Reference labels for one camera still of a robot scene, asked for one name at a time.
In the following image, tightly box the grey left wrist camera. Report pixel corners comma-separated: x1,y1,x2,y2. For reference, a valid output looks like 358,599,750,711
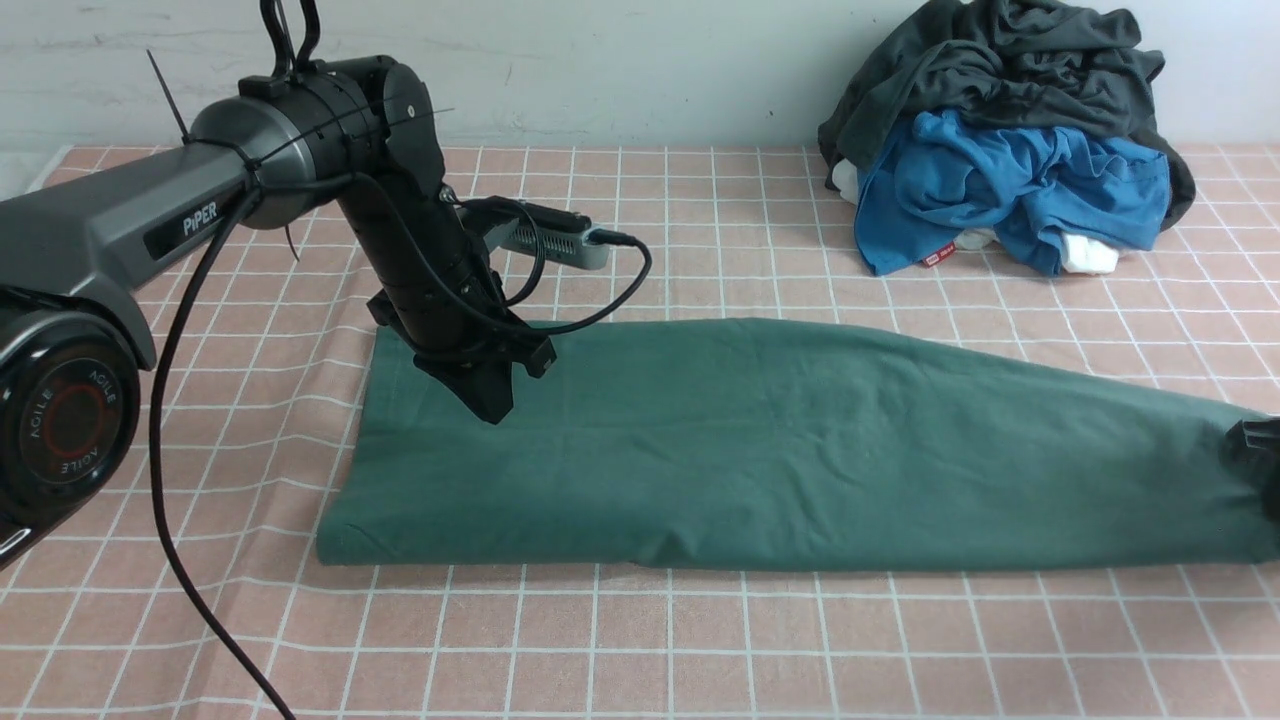
460,196,611,272

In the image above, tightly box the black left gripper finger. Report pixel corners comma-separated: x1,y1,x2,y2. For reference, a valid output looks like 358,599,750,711
445,365,515,425

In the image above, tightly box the blue crumpled shirt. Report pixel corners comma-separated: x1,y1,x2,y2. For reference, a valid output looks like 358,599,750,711
852,109,1172,275

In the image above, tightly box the green long-sleeve shirt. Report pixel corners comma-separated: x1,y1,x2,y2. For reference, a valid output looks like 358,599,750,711
316,318,1277,571

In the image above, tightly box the pink checkered tablecloth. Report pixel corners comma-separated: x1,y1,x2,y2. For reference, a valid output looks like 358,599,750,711
0,145,1280,720

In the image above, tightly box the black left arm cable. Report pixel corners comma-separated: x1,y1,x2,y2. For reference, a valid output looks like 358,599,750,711
148,0,653,720

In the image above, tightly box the dark grey crumpled garment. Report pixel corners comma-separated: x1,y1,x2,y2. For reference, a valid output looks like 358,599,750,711
817,1,1197,229

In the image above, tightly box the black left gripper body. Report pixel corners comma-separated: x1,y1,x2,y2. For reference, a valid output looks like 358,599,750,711
366,190,557,386

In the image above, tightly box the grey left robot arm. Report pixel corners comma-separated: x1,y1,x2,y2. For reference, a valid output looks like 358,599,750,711
1,56,556,565

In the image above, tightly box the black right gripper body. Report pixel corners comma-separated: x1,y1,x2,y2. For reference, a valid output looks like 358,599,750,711
1225,416,1279,521

